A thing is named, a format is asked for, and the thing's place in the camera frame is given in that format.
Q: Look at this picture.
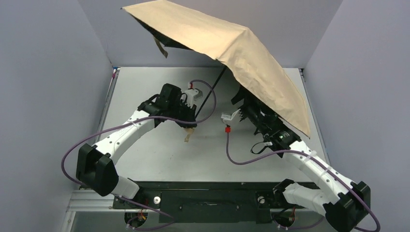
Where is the beige umbrella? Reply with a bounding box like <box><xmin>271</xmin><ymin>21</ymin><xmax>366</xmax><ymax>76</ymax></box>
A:
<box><xmin>124</xmin><ymin>0</ymin><xmax>311</xmax><ymax>136</ymax></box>

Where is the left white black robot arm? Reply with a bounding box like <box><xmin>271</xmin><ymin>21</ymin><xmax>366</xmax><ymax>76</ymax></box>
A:
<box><xmin>76</xmin><ymin>84</ymin><xmax>203</xmax><ymax>199</ymax></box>

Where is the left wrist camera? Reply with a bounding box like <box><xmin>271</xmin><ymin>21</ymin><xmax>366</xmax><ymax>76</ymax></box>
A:
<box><xmin>182</xmin><ymin>84</ymin><xmax>203</xmax><ymax>108</ymax></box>

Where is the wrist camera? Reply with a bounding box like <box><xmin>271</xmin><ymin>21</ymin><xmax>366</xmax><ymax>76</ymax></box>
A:
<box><xmin>182</xmin><ymin>84</ymin><xmax>203</xmax><ymax>108</ymax></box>
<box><xmin>221</xmin><ymin>109</ymin><xmax>242</xmax><ymax>127</ymax></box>

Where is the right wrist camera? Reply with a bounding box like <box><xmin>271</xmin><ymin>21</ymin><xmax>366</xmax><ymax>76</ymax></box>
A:
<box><xmin>221</xmin><ymin>109</ymin><xmax>242</xmax><ymax>127</ymax></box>

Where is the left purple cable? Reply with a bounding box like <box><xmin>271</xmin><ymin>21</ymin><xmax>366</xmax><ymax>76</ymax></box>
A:
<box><xmin>60</xmin><ymin>79</ymin><xmax>217</xmax><ymax>231</ymax></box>

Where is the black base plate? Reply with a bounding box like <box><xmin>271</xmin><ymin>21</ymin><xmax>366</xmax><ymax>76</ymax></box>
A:
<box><xmin>112</xmin><ymin>181</ymin><xmax>321</xmax><ymax>224</ymax></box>

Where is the aluminium frame rail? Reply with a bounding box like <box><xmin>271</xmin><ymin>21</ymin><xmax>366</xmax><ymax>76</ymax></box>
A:
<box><xmin>65</xmin><ymin>188</ymin><xmax>324</xmax><ymax>213</ymax></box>

